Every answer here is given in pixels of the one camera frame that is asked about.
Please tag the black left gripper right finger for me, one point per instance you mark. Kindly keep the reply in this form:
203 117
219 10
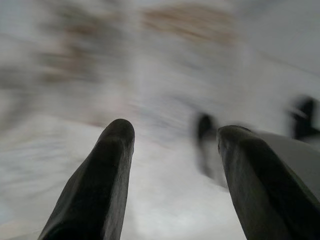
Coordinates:
260 190

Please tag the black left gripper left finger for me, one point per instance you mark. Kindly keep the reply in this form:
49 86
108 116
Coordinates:
100 180

